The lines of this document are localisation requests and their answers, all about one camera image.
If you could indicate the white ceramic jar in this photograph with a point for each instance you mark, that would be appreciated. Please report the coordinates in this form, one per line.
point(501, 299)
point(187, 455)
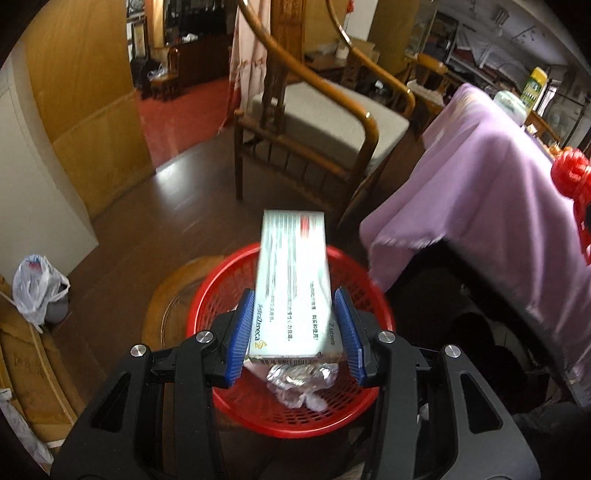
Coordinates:
point(508, 104)

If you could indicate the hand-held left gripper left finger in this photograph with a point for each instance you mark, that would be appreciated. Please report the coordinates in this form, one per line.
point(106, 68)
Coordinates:
point(240, 337)

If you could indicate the wooden door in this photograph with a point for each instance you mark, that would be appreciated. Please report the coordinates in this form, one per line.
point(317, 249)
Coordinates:
point(87, 115)

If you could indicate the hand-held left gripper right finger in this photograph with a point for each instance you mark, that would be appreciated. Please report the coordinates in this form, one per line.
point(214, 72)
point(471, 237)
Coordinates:
point(351, 337)

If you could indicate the purple tablecloth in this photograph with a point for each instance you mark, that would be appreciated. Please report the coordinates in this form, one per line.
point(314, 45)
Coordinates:
point(485, 184)

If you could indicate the white red patterned curtain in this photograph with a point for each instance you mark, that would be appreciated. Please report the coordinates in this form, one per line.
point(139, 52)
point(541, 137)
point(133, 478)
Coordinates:
point(249, 69)

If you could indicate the cardboard sheet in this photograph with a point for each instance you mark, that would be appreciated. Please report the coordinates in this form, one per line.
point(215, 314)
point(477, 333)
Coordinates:
point(27, 369)

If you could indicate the red plastic mesh basket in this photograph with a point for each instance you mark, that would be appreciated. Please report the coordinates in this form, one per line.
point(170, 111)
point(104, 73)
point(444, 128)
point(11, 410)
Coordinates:
point(221, 286)

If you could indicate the cardboard box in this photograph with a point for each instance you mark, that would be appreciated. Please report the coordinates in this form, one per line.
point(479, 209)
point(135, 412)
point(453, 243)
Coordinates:
point(362, 48)

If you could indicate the grey seat cushion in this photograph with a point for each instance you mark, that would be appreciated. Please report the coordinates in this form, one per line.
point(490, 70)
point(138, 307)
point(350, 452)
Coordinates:
point(323, 124)

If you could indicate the round wooden stool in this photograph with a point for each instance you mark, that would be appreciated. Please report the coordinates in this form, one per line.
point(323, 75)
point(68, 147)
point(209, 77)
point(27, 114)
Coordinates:
point(166, 304)

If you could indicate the wooden armchair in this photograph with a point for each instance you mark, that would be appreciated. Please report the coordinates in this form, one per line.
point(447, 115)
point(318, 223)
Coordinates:
point(431, 64)

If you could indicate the small wooden chair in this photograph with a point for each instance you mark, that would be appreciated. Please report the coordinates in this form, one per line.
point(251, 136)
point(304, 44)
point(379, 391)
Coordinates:
point(168, 69)

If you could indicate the red plastic object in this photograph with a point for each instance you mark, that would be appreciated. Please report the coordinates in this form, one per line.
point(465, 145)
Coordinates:
point(572, 184)

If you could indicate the dark wooden shelf unit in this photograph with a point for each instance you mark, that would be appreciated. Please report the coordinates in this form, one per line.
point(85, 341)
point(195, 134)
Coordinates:
point(466, 46)

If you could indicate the wooden round-back chair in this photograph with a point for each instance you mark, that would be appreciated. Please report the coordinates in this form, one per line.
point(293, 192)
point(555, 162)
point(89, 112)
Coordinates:
point(286, 46)

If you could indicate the white plastic bag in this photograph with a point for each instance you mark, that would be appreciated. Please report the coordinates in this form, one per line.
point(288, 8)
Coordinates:
point(34, 286)

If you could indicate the silver foil wrapper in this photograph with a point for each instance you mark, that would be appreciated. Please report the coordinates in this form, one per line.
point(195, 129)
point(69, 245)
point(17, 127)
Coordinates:
point(295, 383)

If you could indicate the white medicine box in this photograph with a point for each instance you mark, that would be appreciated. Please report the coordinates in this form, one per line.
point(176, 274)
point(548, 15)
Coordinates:
point(291, 277)

